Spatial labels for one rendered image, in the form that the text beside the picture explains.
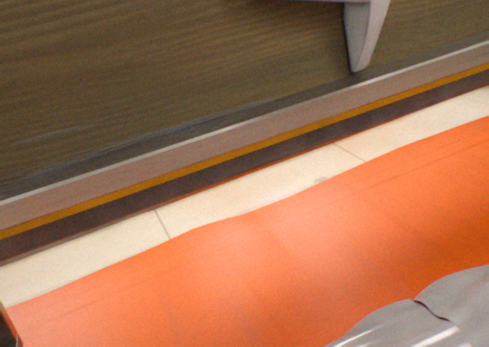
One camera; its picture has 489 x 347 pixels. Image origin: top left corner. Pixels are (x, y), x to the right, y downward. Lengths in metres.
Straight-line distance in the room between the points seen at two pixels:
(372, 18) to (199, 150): 0.08
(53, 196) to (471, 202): 0.26
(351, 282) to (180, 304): 0.10
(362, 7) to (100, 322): 0.22
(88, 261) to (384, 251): 0.20
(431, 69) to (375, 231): 0.13
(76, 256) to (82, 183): 0.20
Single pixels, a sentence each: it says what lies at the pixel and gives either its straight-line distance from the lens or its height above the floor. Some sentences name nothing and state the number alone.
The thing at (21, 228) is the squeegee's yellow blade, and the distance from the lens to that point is 0.21.
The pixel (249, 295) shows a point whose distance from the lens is 0.28.
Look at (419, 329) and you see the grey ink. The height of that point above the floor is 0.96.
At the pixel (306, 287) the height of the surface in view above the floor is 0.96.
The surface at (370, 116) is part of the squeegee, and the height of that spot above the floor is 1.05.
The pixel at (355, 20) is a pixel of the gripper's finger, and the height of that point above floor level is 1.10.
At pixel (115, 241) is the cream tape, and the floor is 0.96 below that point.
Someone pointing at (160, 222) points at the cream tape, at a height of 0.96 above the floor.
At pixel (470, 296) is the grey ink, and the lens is 0.27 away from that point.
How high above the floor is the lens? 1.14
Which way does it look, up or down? 26 degrees down
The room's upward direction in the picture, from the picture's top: 12 degrees counter-clockwise
